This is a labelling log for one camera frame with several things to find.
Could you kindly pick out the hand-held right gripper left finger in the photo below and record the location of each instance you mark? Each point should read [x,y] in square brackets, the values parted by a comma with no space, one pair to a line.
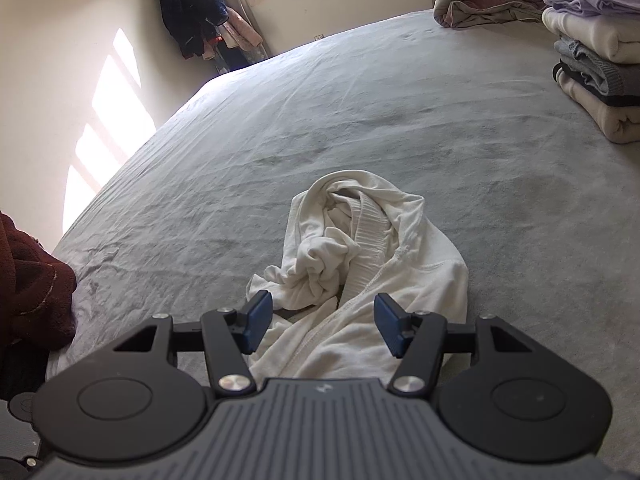
[260,317]

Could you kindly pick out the folded purple garment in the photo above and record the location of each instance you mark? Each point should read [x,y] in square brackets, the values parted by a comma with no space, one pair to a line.
[600,1]

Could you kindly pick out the hanging dark blue jacket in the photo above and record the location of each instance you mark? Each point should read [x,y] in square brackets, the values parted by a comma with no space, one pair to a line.
[190,5]

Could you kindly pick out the person's dark red fleece jacket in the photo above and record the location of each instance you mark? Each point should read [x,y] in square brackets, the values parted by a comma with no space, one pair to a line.
[30,290]

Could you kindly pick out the folded grey sweater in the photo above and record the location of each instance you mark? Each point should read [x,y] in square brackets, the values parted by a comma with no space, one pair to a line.
[600,77]

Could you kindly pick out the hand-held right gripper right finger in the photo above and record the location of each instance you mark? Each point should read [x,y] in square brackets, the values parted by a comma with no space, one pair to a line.
[387,320]

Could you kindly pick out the white pants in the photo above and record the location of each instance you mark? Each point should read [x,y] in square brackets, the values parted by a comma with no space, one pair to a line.
[400,270]

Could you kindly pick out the folded black garment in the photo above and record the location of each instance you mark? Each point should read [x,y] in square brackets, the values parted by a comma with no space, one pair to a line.
[620,101]

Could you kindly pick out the folded white garment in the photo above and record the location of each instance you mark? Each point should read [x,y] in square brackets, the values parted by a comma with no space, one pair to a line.
[600,35]

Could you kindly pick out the hanging pink garments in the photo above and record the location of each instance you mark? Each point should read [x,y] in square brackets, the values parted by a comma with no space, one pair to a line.
[242,30]

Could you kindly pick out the folded beige garment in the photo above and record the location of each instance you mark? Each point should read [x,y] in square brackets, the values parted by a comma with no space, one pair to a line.
[615,122]

